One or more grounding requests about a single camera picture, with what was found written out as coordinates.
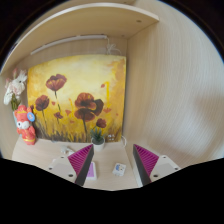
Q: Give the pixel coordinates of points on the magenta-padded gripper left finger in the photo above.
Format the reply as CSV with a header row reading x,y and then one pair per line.
x,y
80,160

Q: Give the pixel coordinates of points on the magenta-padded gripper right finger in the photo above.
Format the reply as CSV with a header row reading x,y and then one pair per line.
x,y
146,160

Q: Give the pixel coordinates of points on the small potted green plant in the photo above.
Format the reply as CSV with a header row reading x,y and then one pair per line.
x,y
98,143

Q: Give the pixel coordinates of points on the red plush toy figure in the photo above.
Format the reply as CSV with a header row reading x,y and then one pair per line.
x,y
26,128

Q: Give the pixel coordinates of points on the yellow poppy flower painting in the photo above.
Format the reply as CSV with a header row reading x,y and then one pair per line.
x,y
76,83

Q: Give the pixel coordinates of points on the pale blue vase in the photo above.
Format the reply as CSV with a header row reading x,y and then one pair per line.
x,y
15,116

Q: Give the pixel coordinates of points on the pink and white flower bouquet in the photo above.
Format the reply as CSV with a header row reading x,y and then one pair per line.
x,y
15,86

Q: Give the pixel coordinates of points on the white light bar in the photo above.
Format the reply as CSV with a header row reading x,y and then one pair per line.
x,y
66,40

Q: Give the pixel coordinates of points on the light wooden shelf unit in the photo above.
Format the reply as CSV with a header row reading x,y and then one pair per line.
x,y
83,20

